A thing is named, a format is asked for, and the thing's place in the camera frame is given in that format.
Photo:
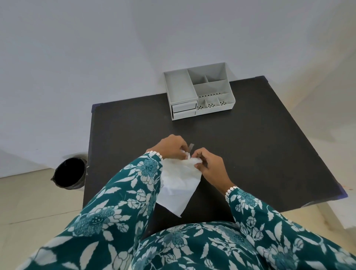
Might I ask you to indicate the white organizer drawer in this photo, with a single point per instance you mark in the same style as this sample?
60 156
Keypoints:
184 113
184 106

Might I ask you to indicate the person's left fingers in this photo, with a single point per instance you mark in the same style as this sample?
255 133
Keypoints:
183 146

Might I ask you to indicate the small grey strip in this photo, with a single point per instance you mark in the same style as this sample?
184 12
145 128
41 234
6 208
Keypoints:
191 148

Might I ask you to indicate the person's right thumb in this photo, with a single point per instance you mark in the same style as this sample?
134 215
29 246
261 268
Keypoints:
200 165

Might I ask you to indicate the person's left forearm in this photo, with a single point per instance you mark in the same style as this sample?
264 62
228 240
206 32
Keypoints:
111 205

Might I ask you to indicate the teal floral dress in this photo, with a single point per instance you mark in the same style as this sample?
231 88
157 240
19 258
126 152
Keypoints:
200 247

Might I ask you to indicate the black waste bin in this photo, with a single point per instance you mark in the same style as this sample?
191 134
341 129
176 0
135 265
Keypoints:
69 173

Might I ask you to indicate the person's left hand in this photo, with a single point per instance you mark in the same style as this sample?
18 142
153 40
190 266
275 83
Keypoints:
168 147

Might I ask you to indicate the person's right forearm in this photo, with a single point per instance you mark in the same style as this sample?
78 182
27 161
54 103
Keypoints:
278 231

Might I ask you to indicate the white paper bag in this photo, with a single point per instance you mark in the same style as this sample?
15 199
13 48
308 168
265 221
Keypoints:
178 183

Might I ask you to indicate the white plastic desk organizer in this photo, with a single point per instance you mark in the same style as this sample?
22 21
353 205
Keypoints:
194 89

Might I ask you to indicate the person's right hand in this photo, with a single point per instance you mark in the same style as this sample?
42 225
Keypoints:
214 169

